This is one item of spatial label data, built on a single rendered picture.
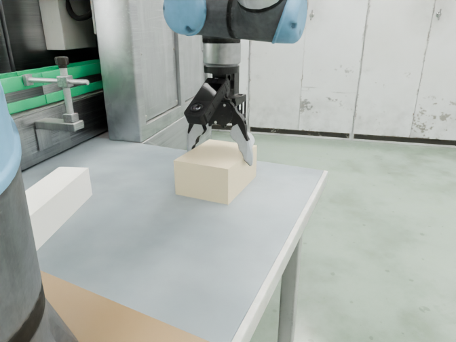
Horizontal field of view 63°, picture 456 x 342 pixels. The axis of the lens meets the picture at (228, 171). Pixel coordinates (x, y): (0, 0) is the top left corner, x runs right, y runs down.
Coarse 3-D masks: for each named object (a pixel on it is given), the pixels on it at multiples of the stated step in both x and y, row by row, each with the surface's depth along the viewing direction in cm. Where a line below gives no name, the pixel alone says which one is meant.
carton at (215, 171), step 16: (208, 144) 85; (224, 144) 85; (176, 160) 75; (192, 160) 75; (208, 160) 75; (224, 160) 75; (240, 160) 76; (176, 176) 76; (192, 176) 74; (208, 176) 73; (224, 176) 71; (240, 176) 77; (176, 192) 77; (192, 192) 76; (208, 192) 74; (224, 192) 72
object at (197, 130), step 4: (196, 124) 78; (192, 128) 79; (196, 128) 79; (200, 128) 78; (204, 128) 79; (192, 132) 80; (196, 132) 79; (200, 132) 79; (204, 132) 80; (188, 136) 80; (192, 136) 80; (196, 136) 79; (188, 140) 81; (192, 140) 80; (196, 140) 80; (188, 144) 81; (192, 144) 81; (188, 148) 82; (192, 148) 81
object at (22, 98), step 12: (48, 72) 96; (72, 72) 105; (84, 72) 110; (96, 72) 116; (12, 84) 85; (36, 84) 92; (48, 84) 97; (96, 84) 117; (12, 96) 86; (24, 96) 90; (36, 96) 93; (48, 96) 97; (60, 96) 101; (72, 96) 106; (12, 108) 86; (24, 108) 90
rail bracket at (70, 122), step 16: (64, 64) 84; (32, 80) 88; (48, 80) 87; (64, 80) 85; (80, 80) 85; (64, 96) 87; (48, 128) 90; (64, 128) 89; (80, 128) 90; (48, 144) 95
